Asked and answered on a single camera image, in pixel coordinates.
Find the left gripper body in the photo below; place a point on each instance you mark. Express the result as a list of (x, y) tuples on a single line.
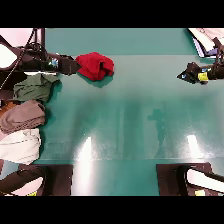
[(68, 65)]

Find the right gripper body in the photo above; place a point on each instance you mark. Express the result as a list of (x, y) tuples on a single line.
[(191, 73)]

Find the red T-shirt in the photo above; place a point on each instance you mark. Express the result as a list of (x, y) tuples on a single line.
[(95, 66)]

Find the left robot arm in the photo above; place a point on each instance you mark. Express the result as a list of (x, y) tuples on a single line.
[(31, 61)]

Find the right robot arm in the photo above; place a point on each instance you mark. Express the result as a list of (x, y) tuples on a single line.
[(216, 70)]

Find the dark green garment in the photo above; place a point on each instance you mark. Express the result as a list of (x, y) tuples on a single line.
[(33, 88)]

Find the grey-brown garment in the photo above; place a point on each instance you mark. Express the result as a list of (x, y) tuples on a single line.
[(23, 116)]

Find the orange-brown garment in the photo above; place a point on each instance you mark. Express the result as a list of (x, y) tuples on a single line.
[(6, 108)]

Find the white garment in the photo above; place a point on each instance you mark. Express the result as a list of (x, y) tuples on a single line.
[(20, 146)]

